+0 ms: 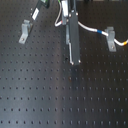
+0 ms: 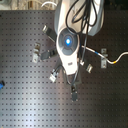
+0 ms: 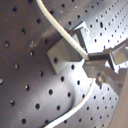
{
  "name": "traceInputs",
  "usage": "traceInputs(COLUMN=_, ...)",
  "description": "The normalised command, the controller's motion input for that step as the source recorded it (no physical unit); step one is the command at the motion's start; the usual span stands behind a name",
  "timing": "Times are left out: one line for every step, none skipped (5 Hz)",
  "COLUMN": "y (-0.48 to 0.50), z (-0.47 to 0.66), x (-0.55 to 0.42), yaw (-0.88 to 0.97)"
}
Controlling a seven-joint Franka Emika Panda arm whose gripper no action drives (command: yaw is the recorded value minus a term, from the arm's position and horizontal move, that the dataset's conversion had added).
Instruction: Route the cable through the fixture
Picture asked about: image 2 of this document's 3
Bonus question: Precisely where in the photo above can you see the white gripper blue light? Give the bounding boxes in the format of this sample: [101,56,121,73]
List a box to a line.
[56,28,82,85]

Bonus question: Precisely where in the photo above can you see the white cable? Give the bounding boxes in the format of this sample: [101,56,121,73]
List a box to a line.
[81,45,128,65]

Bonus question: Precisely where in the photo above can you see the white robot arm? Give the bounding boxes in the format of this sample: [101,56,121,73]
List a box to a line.
[54,0,104,77]

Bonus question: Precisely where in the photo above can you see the metal cable clip centre right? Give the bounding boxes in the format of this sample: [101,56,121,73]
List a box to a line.
[86,64,92,72]

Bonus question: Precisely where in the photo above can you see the metal cable clip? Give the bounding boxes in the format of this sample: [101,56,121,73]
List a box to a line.
[40,50,57,60]
[43,25,57,42]
[71,86,78,102]
[32,42,40,63]
[49,66,62,83]
[86,64,92,72]
[101,48,108,69]

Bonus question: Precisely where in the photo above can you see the metal cable clip bottom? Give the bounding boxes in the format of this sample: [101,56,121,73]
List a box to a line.
[71,86,78,102]

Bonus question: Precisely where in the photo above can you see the metal cable clip lower left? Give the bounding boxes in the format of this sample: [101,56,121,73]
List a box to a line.
[49,66,62,83]

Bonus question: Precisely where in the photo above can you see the metal cable clip middle left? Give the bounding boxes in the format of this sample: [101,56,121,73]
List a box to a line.
[40,50,57,60]

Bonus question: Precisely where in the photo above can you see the metal cable clip far left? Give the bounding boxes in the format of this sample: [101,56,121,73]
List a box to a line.
[32,42,40,63]

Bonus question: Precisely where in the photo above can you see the metal cable clip top left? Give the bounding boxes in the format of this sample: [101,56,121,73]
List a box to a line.
[43,25,57,42]

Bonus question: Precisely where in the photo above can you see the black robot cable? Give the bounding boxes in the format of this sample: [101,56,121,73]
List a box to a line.
[65,0,100,68]

